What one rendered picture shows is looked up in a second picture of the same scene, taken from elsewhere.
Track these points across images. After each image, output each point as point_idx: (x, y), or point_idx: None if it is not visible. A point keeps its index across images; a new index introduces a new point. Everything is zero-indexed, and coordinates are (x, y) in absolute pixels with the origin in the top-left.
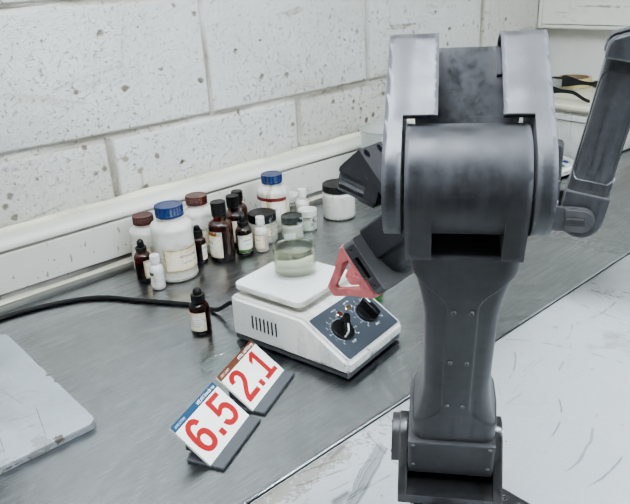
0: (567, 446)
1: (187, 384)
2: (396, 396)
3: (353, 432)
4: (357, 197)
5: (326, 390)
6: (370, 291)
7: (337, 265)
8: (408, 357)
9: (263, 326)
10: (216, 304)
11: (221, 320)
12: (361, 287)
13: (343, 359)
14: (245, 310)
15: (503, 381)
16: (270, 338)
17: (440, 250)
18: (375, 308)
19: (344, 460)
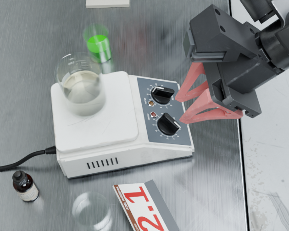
0: None
1: None
2: (234, 146)
3: (244, 196)
4: (214, 61)
5: (189, 176)
6: (240, 115)
7: (198, 109)
8: None
9: (102, 163)
10: (2, 157)
11: (30, 171)
12: (228, 115)
13: (187, 148)
14: (79, 162)
15: (275, 83)
16: (110, 167)
17: None
18: (170, 90)
19: (265, 222)
